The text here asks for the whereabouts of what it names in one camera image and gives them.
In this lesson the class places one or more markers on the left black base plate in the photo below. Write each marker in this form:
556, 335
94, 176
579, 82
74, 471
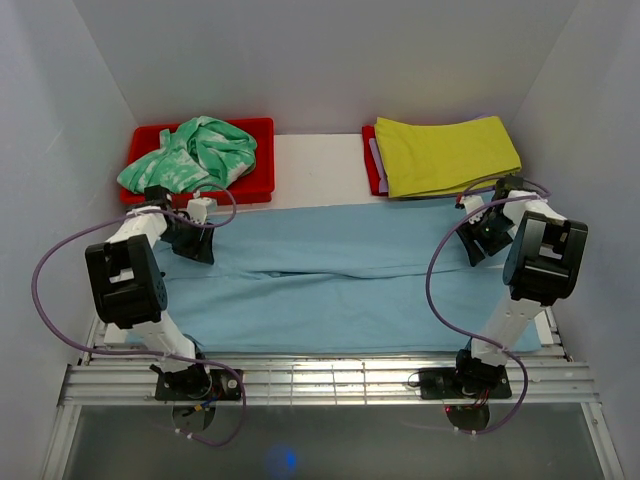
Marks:
220, 385

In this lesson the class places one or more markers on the aluminium rail frame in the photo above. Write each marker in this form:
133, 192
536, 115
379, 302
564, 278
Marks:
323, 379

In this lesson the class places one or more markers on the red plastic bin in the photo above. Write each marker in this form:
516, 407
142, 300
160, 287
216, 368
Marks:
255, 187

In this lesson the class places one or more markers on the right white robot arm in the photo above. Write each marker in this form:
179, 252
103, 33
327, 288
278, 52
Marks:
542, 266

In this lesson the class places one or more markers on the light blue trousers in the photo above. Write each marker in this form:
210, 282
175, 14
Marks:
350, 279

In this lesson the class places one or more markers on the yellow folded trousers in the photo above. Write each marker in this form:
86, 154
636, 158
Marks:
445, 155

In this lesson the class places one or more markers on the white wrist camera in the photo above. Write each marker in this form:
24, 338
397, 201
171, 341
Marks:
198, 209
472, 205

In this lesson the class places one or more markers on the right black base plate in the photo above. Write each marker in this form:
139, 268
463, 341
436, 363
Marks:
440, 383

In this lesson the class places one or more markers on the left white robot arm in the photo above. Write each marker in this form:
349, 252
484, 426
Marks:
129, 290

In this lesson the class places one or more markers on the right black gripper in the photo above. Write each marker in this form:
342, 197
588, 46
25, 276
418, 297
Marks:
469, 234

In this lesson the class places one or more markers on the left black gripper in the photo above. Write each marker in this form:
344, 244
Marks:
201, 251

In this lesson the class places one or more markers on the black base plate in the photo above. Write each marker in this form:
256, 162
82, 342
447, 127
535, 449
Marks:
220, 385
440, 383

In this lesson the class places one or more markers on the green white patterned trousers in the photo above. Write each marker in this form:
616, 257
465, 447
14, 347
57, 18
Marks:
202, 153

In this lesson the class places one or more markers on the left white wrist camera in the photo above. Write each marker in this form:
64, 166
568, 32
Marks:
198, 209

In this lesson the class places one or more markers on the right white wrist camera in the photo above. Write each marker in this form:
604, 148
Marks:
472, 205

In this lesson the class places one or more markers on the red folded trousers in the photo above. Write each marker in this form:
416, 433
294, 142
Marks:
374, 166

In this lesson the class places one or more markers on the lilac folded trousers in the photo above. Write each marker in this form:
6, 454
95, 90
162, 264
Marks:
380, 170

